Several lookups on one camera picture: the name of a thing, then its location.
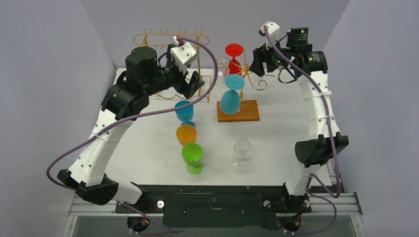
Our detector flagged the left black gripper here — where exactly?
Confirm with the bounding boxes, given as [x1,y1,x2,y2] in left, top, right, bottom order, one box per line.
[143,46,204,97]

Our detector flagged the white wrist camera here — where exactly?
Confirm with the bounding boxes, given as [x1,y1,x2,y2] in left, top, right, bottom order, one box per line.
[170,35,199,75]
[258,21,280,43]

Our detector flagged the clear wine glass front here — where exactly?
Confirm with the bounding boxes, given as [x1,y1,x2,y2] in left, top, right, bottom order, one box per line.
[232,138,251,168]

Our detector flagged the purple cable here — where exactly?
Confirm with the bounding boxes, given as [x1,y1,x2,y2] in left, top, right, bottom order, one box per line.
[45,37,219,236]
[263,26,342,235]

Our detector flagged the gold tree rack wooden base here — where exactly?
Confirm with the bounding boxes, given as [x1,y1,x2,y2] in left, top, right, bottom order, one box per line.
[216,60,279,123]

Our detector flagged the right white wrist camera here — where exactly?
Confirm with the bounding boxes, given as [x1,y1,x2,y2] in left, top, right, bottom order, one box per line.
[258,21,280,43]

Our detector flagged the red plastic goblet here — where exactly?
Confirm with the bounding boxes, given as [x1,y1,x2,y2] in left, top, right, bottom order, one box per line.
[225,43,244,76]

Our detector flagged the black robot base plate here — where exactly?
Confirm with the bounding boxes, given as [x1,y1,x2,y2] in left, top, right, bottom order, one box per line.
[133,185,311,229]

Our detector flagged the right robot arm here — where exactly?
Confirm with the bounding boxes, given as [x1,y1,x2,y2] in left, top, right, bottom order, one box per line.
[249,22,349,211]

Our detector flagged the gold rectangular wire glass rack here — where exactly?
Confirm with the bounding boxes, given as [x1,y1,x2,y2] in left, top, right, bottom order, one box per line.
[132,28,212,99]

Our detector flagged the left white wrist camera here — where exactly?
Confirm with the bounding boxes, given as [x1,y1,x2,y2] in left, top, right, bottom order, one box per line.
[170,35,199,75]

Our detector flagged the clear glass tumbler goblet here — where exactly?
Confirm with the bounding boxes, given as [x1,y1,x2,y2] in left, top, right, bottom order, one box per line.
[215,57,230,87]

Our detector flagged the aluminium rail frame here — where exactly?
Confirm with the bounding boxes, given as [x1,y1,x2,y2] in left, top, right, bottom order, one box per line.
[61,69,368,237]

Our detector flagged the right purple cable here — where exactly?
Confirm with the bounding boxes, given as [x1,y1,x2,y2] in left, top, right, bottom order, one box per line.
[263,26,342,235]

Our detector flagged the orange plastic goblet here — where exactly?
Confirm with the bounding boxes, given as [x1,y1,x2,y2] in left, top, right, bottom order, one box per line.
[176,125,197,146]

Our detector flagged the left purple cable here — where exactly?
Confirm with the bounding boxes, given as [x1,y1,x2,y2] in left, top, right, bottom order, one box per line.
[45,37,219,236]

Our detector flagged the green plastic goblet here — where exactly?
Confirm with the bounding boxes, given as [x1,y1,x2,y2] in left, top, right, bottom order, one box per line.
[181,143,203,175]

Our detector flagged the blue plastic goblet rear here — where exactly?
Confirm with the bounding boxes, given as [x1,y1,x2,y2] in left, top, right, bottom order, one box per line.
[175,105,195,127]

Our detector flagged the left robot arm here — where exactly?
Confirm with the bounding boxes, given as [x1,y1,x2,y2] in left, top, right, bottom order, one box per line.
[57,43,204,212]

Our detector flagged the teal plastic goblet front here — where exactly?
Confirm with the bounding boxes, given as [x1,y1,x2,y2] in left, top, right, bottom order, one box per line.
[220,74,245,115]

